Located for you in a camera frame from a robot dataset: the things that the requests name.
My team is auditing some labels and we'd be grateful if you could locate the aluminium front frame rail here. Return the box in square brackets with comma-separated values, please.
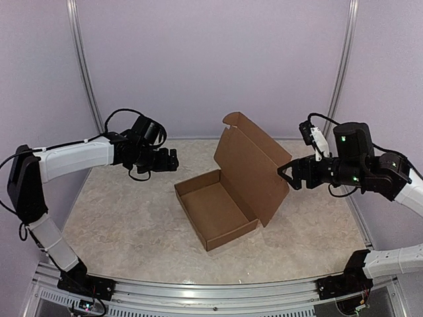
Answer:
[21, 263, 409, 316]

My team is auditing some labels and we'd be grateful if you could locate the right aluminium side rail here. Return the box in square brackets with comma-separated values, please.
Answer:
[348, 197, 373, 249]

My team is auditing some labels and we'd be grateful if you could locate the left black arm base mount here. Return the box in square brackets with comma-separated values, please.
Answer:
[58, 275, 116, 301]

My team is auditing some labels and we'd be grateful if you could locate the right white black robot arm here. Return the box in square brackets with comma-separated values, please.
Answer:
[277, 122, 422, 293]

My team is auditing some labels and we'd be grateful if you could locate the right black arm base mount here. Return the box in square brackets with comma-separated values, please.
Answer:
[315, 273, 373, 300]

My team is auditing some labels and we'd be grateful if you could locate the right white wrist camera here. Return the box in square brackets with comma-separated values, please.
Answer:
[299, 120, 331, 161]

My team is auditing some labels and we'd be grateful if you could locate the aluminium corner post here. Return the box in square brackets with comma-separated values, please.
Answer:
[66, 0, 104, 133]
[327, 0, 360, 120]

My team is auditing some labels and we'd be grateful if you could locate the brown cardboard box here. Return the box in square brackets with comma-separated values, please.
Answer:
[174, 112, 292, 252]

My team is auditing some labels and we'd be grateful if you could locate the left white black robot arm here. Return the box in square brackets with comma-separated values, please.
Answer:
[5, 114, 179, 294]

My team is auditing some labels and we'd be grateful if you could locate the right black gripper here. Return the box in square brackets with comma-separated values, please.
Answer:
[278, 153, 367, 189]

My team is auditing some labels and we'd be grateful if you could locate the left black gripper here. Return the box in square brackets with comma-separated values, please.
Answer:
[134, 146, 179, 174]

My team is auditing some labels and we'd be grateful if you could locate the right aluminium corner post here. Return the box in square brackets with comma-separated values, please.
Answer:
[327, 0, 360, 120]

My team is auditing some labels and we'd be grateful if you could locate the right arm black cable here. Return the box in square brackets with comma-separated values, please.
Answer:
[307, 112, 410, 199]

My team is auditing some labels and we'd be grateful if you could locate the left aluminium corner post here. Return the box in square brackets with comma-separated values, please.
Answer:
[66, 0, 104, 133]

